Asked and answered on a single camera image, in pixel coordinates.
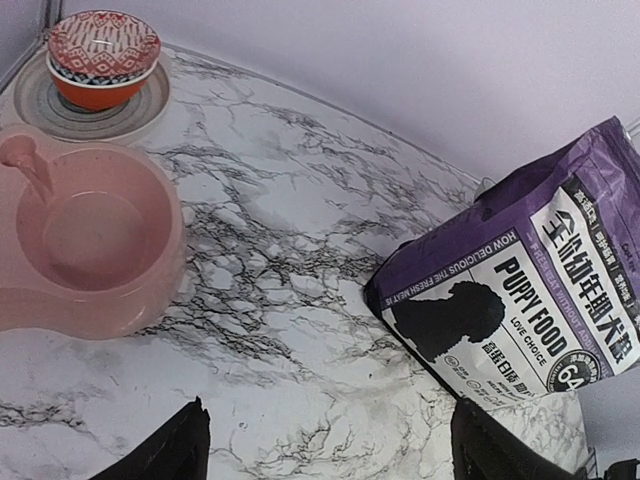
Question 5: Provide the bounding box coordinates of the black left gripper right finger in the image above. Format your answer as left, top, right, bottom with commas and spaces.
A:
451, 399, 587, 480

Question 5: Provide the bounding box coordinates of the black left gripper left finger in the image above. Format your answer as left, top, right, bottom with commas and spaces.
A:
91, 397, 209, 480

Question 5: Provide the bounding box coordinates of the purple puppy food bag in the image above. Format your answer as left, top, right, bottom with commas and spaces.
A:
364, 118, 639, 410

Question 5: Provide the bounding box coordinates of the pink double pet bowl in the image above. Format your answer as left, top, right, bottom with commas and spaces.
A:
1, 125, 186, 340

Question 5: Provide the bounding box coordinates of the orange ceramic bowl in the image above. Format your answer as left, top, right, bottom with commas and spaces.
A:
46, 58, 156, 111

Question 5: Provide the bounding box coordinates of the grey striped ceramic plate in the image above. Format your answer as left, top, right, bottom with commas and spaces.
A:
1, 53, 171, 145

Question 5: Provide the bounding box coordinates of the red patterned ceramic bowl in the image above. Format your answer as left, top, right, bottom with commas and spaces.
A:
48, 10, 161, 86

